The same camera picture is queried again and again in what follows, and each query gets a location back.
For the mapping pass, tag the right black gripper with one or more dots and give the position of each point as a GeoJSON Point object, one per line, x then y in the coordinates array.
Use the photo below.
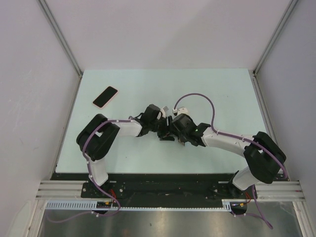
{"type": "Point", "coordinates": [181, 139]}

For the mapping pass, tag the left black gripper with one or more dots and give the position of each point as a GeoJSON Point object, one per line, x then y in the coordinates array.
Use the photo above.
{"type": "Point", "coordinates": [167, 134]}

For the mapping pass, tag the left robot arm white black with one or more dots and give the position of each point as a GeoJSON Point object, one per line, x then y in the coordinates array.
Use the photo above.
{"type": "Point", "coordinates": [96, 139]}

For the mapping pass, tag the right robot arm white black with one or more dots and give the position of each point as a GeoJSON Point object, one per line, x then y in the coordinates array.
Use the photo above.
{"type": "Point", "coordinates": [263, 157]}

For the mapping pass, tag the phone in pink case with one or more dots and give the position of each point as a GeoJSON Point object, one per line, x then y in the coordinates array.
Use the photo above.
{"type": "Point", "coordinates": [105, 97]}

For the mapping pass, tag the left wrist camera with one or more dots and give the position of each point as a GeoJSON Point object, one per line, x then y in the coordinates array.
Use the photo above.
{"type": "Point", "coordinates": [163, 112]}

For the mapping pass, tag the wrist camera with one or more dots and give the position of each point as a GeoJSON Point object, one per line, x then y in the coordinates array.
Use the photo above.
{"type": "Point", "coordinates": [163, 112]}
{"type": "Point", "coordinates": [181, 110]}

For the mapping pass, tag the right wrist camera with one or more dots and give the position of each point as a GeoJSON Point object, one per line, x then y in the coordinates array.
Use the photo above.
{"type": "Point", "coordinates": [181, 110]}

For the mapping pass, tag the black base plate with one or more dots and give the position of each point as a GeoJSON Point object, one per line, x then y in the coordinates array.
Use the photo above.
{"type": "Point", "coordinates": [161, 190]}

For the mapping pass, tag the right aluminium side rail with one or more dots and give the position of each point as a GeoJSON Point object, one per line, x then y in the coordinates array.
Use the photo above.
{"type": "Point", "coordinates": [263, 106]}

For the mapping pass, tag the left aluminium corner post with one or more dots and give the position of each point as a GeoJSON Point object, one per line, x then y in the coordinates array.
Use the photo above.
{"type": "Point", "coordinates": [47, 12]}

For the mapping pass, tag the aluminium corner post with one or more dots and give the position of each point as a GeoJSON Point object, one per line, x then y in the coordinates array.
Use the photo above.
{"type": "Point", "coordinates": [47, 12]}
{"type": "Point", "coordinates": [276, 34]}

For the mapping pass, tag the right aluminium corner post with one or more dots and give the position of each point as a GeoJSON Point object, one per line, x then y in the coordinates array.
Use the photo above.
{"type": "Point", "coordinates": [276, 34]}

